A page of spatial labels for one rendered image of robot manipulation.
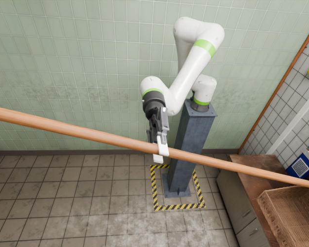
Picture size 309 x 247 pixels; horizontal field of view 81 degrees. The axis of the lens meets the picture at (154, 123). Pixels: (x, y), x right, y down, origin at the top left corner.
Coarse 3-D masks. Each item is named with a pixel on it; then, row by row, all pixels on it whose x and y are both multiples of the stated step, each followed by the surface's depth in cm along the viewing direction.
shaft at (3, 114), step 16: (0, 112) 40; (16, 112) 42; (48, 128) 44; (64, 128) 45; (80, 128) 46; (112, 144) 50; (128, 144) 50; (144, 144) 52; (192, 160) 58; (208, 160) 60; (272, 176) 70; (288, 176) 75
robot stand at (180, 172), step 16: (192, 112) 135; (208, 112) 138; (192, 128) 144; (208, 128) 146; (176, 144) 178; (192, 144) 157; (176, 160) 178; (176, 176) 191; (176, 192) 214; (160, 208) 200; (176, 208) 201
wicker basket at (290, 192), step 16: (272, 192) 146; (288, 192) 149; (304, 192) 151; (272, 208) 136; (288, 208) 150; (304, 208) 151; (272, 224) 136; (288, 224) 140; (304, 224) 142; (288, 240) 122; (304, 240) 133
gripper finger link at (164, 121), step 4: (160, 108) 61; (160, 112) 60; (160, 116) 59; (164, 116) 59; (160, 120) 58; (164, 120) 58; (160, 124) 57; (164, 124) 57; (168, 124) 58; (160, 128) 56; (168, 128) 56
